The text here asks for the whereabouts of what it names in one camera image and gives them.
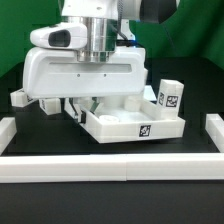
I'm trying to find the white sheet with fiducial tags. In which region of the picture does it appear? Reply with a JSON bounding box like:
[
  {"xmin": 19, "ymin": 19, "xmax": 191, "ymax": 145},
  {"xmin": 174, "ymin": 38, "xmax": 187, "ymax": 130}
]
[{"xmin": 143, "ymin": 85, "xmax": 156, "ymax": 102}]

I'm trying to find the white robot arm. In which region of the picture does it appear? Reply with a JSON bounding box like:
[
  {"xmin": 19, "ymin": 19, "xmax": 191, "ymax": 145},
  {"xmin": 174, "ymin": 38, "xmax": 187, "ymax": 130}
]
[{"xmin": 23, "ymin": 0, "xmax": 180, "ymax": 99}]

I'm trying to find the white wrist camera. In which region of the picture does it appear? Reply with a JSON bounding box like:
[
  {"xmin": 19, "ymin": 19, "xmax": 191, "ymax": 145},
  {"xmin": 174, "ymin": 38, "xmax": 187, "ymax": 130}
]
[{"xmin": 30, "ymin": 22, "xmax": 87, "ymax": 50}]

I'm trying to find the white L-shaped obstacle fence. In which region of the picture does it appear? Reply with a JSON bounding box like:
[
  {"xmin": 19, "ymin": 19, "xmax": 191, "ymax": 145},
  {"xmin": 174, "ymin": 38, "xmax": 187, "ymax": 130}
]
[{"xmin": 0, "ymin": 117, "xmax": 224, "ymax": 183}]

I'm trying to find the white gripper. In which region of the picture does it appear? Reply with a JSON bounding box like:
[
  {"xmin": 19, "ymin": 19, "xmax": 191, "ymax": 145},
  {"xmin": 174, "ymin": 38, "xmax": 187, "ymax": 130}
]
[{"xmin": 23, "ymin": 47, "xmax": 145, "ymax": 123}]

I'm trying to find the white square tabletop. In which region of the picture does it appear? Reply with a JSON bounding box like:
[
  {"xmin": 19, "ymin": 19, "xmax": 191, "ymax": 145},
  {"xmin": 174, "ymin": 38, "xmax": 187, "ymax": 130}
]
[{"xmin": 64, "ymin": 96, "xmax": 185, "ymax": 143}]

